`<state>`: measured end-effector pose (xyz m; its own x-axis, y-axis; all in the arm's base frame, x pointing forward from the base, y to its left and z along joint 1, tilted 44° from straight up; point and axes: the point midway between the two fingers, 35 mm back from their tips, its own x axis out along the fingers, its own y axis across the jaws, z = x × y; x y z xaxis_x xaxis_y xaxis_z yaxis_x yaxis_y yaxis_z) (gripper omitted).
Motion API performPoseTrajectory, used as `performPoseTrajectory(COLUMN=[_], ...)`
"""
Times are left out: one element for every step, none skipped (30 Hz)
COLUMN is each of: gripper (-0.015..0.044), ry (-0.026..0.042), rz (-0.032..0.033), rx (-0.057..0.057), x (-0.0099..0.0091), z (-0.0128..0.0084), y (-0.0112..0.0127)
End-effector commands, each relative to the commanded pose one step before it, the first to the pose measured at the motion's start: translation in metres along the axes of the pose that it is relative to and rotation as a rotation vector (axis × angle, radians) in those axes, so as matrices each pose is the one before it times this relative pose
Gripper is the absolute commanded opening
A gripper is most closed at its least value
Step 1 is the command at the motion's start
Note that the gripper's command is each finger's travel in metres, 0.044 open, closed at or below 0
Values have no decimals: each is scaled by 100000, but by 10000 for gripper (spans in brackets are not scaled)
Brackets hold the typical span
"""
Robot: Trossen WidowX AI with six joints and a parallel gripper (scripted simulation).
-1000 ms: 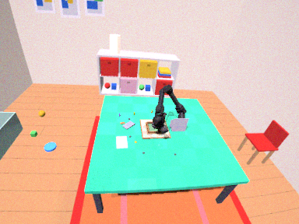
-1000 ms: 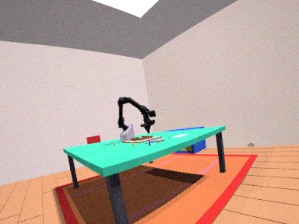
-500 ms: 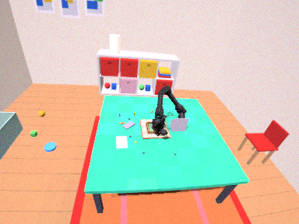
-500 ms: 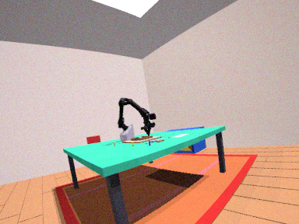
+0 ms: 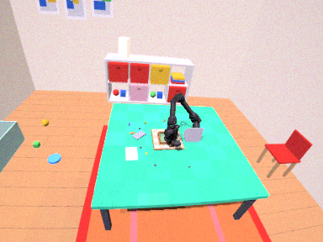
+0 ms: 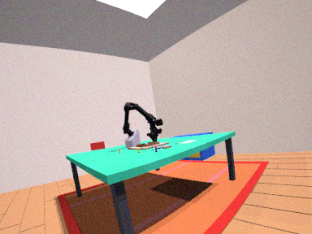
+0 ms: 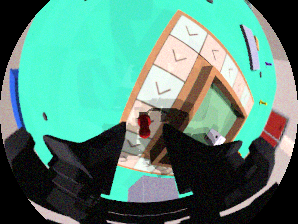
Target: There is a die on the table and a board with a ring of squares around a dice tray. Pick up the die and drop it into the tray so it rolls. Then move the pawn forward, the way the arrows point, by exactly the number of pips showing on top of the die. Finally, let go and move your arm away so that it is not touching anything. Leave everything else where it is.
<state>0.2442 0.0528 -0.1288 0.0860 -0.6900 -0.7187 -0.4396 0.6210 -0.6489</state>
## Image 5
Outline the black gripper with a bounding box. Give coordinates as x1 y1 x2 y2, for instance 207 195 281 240
170 134 182 147

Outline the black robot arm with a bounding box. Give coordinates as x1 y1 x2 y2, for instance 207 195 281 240
164 92 202 143

